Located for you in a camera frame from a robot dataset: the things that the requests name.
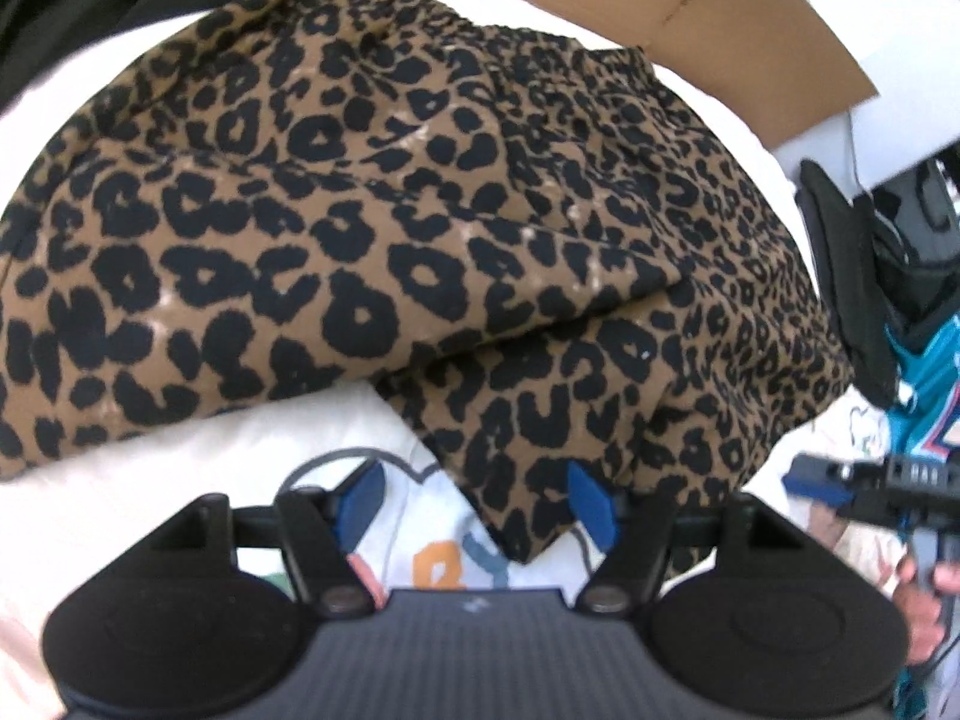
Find folded black clothes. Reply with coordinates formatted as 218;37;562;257
799;159;901;402

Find person's right hand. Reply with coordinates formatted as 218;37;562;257
895;555;960;668

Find grey cable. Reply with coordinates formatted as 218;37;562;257
846;101;875;200

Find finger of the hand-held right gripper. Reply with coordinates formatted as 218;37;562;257
782;456;856;517

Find cream bear printed blanket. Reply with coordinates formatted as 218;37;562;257
0;0;912;720

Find flat cardboard sheet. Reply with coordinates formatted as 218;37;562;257
352;0;878;151

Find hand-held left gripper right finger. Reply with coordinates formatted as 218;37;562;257
566;461;815;616

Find black bag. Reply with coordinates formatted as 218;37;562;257
862;157;960;346

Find leopard print skirt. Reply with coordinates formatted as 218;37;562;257
0;0;856;563

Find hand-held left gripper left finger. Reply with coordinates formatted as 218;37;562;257
139;463;387;616

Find teal printed jersey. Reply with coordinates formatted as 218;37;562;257
881;315;960;466

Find black garment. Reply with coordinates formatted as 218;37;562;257
0;0;353;110

